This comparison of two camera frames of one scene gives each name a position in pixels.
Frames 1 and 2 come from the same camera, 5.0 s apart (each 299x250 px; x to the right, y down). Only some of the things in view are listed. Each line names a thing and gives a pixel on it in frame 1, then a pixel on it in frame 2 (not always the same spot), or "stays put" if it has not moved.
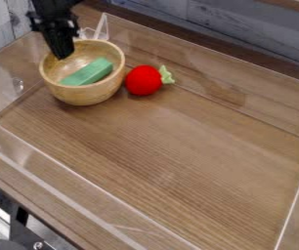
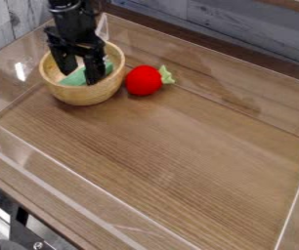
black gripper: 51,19 -> 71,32
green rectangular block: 89,74 stays put
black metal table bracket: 21,233 stays put
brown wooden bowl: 87,77 stays put
